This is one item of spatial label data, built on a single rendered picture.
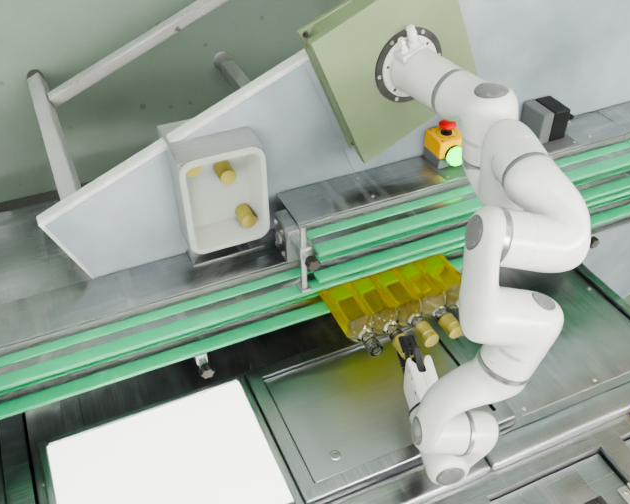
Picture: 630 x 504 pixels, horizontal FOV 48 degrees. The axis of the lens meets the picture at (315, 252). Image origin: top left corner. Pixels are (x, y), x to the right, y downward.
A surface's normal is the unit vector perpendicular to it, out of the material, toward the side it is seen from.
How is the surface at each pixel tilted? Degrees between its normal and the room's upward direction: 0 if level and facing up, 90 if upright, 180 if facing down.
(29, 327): 90
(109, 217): 0
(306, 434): 90
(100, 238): 0
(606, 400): 90
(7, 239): 90
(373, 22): 4
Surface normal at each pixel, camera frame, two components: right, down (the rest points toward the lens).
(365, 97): 0.44, 0.53
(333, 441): 0.00, -0.77
